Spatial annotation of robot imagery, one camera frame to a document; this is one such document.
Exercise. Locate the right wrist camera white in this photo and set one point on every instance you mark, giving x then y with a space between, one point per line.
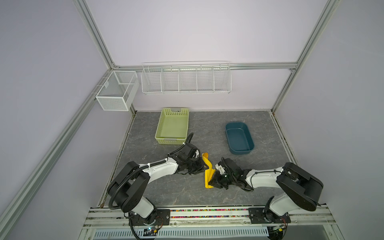
220 169

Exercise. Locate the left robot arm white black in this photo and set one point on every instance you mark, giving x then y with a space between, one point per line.
127 189

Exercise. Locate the white mesh wall basket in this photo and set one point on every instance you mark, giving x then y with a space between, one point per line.
118 91

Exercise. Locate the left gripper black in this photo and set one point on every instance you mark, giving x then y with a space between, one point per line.
200 166

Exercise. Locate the dark teal plastic bin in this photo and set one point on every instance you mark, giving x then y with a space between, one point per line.
239 138

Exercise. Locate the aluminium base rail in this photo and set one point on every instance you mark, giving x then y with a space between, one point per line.
211 223

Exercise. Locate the white wire shelf rack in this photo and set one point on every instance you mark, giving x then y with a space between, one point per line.
193 77

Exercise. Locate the green perforated plastic basket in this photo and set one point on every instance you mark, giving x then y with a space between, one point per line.
173 126

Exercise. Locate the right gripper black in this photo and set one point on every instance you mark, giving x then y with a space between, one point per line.
216 181

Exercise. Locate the yellow paper napkin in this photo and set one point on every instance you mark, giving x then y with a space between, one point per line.
209 172

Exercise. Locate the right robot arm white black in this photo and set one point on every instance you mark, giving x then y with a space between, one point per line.
301 190

